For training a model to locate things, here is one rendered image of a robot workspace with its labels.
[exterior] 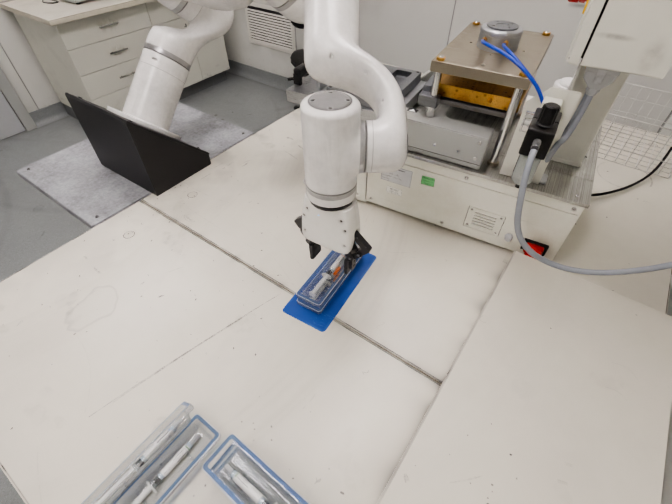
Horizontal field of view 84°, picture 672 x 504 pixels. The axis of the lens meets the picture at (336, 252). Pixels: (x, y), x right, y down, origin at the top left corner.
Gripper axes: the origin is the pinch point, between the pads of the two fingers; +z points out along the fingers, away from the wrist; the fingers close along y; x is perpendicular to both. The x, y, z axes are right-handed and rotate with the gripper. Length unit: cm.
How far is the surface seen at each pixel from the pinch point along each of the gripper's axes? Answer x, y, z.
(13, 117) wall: 58, -295, 72
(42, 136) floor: 61, -278, 83
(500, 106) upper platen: 33.9, 17.9, -21.2
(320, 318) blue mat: -9.1, 2.7, 7.7
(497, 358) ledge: -3.2, 34.1, 3.2
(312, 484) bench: -33.6, 16.7, 7.6
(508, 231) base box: 27.2, 28.4, 1.6
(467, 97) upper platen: 33.7, 11.3, -21.5
